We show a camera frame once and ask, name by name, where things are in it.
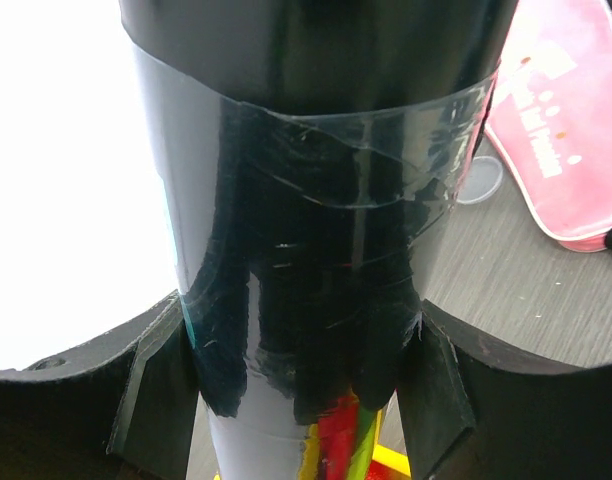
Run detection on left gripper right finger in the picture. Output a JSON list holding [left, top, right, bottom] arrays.
[[397, 314, 476, 479]]

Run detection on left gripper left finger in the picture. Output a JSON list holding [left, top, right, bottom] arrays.
[[107, 299, 199, 479]]

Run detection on clear tube lid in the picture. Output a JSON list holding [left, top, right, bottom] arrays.
[[456, 156, 504, 205]]

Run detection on black shuttlecock tube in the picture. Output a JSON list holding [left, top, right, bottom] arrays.
[[120, 1, 517, 479]]

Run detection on yellow plastic tray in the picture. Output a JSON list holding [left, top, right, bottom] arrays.
[[305, 439, 412, 480]]

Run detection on pink racket bag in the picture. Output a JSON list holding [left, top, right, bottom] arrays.
[[483, 0, 612, 254]]

